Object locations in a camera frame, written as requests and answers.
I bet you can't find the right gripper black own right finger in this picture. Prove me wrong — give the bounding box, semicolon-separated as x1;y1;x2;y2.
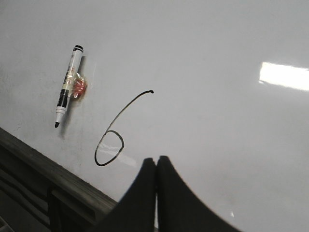
156;156;239;232

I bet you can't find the red magnet taped to marker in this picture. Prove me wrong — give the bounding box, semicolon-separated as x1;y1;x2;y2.
69;73;87;100

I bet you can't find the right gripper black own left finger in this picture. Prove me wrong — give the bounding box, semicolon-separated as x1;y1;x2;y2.
89;158;156;232

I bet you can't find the white whiteboard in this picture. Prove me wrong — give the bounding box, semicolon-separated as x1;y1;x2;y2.
0;0;309;232

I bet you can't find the grey aluminium whiteboard tray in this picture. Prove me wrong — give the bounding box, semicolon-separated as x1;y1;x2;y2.
0;129;116;232

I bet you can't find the black and white whiteboard marker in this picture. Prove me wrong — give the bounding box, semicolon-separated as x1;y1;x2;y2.
55;45;84;128

